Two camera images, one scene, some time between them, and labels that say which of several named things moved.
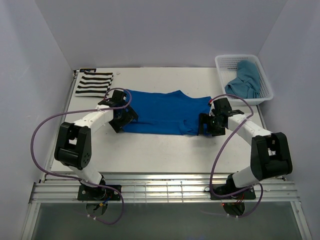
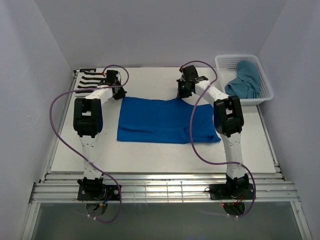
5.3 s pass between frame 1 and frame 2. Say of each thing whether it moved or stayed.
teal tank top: stayed
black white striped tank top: stayed
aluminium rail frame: stayed
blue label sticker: stayed
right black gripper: moved
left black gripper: moved
